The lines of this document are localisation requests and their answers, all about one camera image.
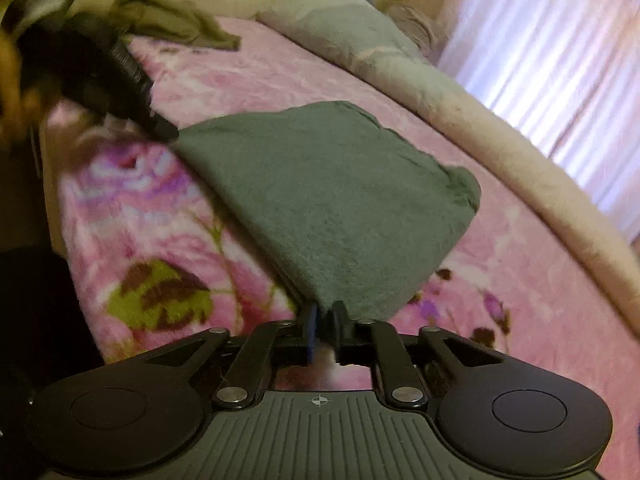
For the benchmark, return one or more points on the grey pillow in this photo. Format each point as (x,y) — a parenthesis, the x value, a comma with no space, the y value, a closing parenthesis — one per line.
(417,30)

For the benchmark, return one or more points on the white curtain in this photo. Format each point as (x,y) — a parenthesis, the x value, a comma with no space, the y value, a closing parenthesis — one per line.
(550,50)

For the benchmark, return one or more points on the pink and grey duvet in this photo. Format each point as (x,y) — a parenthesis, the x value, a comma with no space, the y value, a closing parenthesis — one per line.
(440,95)

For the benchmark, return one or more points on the pink floral blanket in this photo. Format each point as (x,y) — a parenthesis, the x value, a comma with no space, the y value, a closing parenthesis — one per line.
(500,240)

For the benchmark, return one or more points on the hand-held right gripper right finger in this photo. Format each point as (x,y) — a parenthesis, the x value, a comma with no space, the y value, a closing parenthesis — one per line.
(341,327)

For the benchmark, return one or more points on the olive green garment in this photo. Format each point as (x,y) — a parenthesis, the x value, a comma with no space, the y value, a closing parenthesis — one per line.
(165,20)

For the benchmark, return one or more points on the person's left hand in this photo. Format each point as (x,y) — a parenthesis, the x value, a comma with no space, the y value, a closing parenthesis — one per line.
(10,95)

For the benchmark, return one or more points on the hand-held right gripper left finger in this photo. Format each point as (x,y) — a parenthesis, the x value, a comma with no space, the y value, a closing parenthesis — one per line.
(311,332)

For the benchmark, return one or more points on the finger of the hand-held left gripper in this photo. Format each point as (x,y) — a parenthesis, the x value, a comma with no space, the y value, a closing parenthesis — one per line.
(150,110)

